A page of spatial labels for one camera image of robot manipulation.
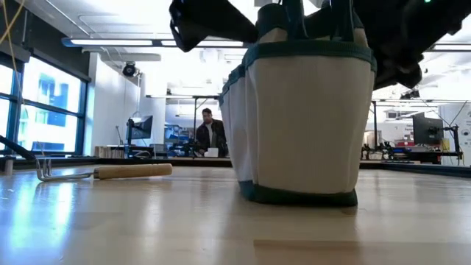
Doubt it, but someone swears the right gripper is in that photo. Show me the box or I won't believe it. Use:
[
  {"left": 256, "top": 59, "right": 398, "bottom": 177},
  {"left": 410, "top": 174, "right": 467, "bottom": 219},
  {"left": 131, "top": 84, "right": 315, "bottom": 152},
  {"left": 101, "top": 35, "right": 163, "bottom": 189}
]
[{"left": 371, "top": 43, "right": 424, "bottom": 91}]

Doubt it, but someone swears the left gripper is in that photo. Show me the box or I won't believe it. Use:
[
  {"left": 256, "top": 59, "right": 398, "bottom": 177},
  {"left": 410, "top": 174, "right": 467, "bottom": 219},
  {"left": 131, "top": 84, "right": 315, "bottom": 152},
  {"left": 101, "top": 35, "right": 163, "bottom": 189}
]
[{"left": 168, "top": 0, "right": 259, "bottom": 53}]

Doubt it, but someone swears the white green canvas gardening bag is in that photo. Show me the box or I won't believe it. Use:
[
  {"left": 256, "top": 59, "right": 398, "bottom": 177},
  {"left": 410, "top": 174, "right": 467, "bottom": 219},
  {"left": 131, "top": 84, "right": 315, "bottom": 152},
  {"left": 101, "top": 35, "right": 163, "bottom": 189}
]
[{"left": 219, "top": 0, "right": 378, "bottom": 208}]

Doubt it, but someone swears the wooden handle hand rake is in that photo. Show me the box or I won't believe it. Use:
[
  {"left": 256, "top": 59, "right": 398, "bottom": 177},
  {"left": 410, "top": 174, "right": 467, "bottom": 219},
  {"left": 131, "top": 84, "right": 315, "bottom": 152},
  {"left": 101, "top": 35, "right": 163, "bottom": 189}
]
[{"left": 35, "top": 157, "right": 174, "bottom": 183}]

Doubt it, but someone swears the ceiling light strip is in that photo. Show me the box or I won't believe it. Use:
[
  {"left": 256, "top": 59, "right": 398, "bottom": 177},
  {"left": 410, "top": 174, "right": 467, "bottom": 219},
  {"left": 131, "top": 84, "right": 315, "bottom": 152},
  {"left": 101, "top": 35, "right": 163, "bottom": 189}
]
[
  {"left": 425, "top": 43, "right": 471, "bottom": 52},
  {"left": 61, "top": 36, "right": 247, "bottom": 49},
  {"left": 146, "top": 93, "right": 221, "bottom": 99}
]

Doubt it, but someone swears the computer monitor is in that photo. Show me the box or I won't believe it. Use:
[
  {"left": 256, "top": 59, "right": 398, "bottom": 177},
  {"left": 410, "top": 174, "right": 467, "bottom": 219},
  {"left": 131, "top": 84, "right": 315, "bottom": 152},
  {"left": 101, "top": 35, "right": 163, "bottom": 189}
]
[
  {"left": 411, "top": 112, "right": 445, "bottom": 146},
  {"left": 126, "top": 115, "right": 154, "bottom": 146}
]

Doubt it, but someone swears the black desk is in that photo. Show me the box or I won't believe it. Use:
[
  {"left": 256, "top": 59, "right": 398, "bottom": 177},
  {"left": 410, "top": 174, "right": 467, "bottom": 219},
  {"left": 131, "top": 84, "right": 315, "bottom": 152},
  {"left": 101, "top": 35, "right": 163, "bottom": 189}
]
[{"left": 362, "top": 149, "right": 464, "bottom": 165}]

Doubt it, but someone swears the person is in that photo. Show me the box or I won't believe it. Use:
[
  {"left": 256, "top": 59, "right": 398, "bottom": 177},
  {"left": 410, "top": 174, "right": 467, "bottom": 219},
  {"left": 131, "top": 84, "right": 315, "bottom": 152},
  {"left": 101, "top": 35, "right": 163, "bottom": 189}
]
[{"left": 195, "top": 107, "right": 229, "bottom": 158}]

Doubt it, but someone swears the wooden crate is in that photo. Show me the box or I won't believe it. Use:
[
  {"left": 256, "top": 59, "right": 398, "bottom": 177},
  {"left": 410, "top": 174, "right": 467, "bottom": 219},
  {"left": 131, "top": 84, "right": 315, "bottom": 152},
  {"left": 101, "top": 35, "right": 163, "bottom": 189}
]
[{"left": 94, "top": 145, "right": 127, "bottom": 159}]

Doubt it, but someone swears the black wall camera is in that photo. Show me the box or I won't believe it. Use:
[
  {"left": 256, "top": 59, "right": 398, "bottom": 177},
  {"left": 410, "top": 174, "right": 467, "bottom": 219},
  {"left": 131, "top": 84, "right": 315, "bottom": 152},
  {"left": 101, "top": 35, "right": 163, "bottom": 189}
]
[{"left": 122, "top": 61, "right": 138, "bottom": 78}]

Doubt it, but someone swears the yellow cable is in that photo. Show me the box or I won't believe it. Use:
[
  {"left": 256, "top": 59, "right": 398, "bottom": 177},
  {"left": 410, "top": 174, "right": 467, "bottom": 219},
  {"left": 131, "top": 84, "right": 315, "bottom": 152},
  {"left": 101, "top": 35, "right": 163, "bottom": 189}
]
[{"left": 0, "top": 0, "right": 26, "bottom": 107}]

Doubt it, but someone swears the black frame brace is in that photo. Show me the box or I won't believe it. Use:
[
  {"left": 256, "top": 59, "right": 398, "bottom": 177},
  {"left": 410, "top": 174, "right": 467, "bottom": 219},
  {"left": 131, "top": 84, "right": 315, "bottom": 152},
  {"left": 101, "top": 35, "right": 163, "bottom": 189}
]
[{"left": 0, "top": 134, "right": 38, "bottom": 161}]

